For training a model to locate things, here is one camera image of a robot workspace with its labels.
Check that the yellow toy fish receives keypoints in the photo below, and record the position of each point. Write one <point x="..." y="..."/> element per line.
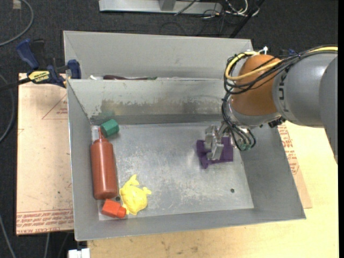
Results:
<point x="134" y="197"/>

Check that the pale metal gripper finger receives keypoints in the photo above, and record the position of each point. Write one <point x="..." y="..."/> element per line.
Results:
<point x="210" y="138"/>
<point x="217" y="152"/>

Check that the green hexagonal cup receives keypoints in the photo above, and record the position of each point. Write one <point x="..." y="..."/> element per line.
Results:
<point x="109" y="127"/>

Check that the purple block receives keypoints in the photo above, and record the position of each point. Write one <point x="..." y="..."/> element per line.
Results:
<point x="227" y="152"/>

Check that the brown cardboard board red print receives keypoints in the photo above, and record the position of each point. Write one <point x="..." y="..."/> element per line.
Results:
<point x="43" y="157"/>

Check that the red-brown squeeze bottle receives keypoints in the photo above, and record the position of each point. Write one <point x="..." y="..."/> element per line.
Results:
<point x="103" y="168"/>

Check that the black cylinder on white bracket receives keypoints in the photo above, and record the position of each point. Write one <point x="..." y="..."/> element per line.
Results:
<point x="275" y="122"/>

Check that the grey metal bin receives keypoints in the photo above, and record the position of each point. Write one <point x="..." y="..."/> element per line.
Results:
<point x="172" y="171"/>

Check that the orange-red toy block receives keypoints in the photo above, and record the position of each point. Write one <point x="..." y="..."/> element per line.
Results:
<point x="113" y="208"/>

